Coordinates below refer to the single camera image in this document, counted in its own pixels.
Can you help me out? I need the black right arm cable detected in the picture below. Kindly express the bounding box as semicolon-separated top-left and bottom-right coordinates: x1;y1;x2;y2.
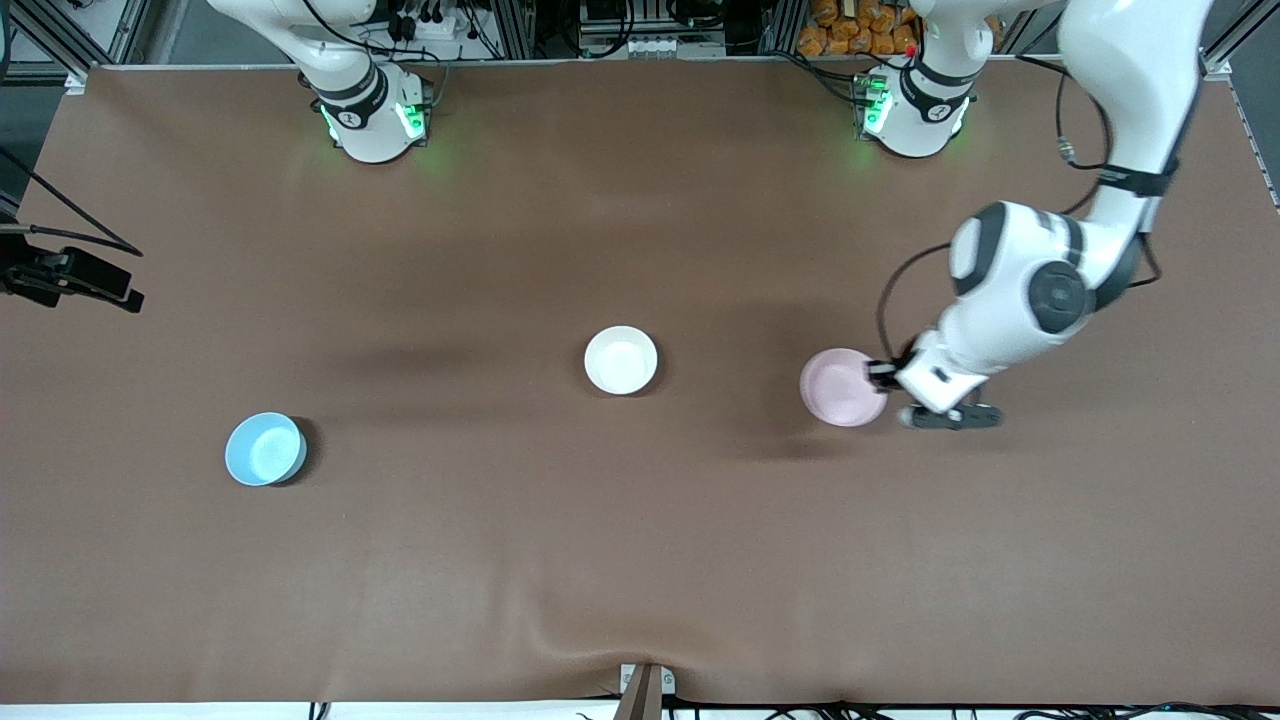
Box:
0;146;144;259

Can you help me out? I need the brown table mat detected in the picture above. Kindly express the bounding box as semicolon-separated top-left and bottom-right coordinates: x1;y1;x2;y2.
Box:
0;57;1280;707

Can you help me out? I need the brown camera post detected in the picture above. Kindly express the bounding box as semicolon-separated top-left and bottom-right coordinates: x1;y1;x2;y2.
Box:
613;667;664;720

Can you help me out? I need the white bowl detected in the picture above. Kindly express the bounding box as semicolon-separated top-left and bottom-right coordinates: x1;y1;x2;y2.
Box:
584;325;660;397

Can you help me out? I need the white terminal block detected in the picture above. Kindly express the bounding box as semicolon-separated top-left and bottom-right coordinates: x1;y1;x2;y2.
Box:
624;36;728;59

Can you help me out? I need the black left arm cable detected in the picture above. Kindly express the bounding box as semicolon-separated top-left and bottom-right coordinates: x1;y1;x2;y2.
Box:
876;50;1163;363

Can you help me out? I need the pink bowl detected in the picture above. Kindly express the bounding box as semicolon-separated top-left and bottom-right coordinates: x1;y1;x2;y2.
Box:
799;347;892;430

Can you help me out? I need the blue bowl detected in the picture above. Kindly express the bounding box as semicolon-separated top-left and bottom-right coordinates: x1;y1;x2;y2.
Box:
224;411;309;489

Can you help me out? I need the aluminium frame profile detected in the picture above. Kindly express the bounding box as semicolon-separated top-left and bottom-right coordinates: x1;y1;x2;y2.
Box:
758;0;807;57
1205;0;1280;79
494;0;538;61
15;0;93;77

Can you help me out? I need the orange items box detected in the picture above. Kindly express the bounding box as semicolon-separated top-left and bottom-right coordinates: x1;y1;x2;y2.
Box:
796;0;922;58

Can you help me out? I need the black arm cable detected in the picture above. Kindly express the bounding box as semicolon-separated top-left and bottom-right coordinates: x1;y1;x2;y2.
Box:
0;146;144;259
876;50;1163;363

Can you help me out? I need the grey metal mounting bracket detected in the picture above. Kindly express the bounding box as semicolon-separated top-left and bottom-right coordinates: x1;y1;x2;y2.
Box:
619;662;677;697

